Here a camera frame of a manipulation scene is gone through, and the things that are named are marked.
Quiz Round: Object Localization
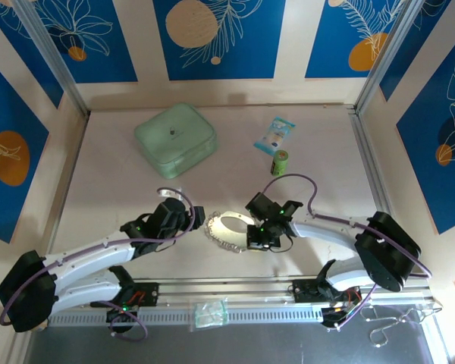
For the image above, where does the green cylindrical canister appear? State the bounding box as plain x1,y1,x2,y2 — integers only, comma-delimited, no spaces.
269,149,291,177

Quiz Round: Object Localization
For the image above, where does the mint green zip pouch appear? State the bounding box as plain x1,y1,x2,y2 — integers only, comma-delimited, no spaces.
133,102,219,180

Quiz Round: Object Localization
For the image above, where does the blue wet wipes packet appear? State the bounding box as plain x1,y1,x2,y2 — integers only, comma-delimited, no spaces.
253,115,297,155

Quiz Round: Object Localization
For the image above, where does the clear plastic parts bag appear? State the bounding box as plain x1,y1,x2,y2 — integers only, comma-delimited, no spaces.
189,298,228,333

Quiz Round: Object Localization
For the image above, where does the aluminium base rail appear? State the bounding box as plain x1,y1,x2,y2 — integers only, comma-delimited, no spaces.
134,278,319,304

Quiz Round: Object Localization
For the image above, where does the slotted grey cable duct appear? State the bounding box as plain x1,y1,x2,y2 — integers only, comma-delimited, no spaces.
49,305,327,328

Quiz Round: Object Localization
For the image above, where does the aluminium table edge rail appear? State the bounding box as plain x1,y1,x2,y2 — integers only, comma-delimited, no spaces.
43,111,90,266
347,108,405,251

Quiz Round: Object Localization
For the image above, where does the silver wire hook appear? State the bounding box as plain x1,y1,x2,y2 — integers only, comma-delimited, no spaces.
363,301,441,348

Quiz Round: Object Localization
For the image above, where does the aluminium frame post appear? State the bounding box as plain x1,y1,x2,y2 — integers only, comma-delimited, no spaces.
13,0,90,117
354,0,429,113

